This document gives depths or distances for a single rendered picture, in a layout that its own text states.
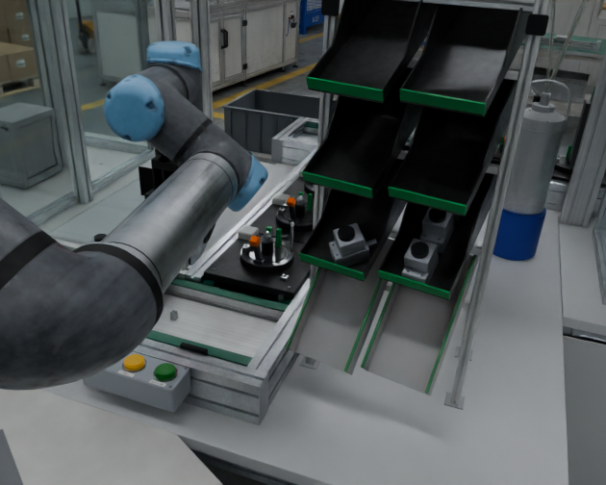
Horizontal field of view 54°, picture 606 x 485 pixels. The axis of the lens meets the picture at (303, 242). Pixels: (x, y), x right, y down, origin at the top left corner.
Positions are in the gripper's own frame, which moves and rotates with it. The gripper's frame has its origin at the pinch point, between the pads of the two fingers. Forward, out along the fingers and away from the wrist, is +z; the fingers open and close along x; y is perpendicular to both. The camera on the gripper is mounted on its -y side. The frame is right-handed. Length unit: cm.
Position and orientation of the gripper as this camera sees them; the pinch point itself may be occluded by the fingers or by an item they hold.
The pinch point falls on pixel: (192, 255)
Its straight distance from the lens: 103.8
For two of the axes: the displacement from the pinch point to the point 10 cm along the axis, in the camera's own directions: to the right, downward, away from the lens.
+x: 9.4, 2.0, -2.8
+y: -3.4, 4.4, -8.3
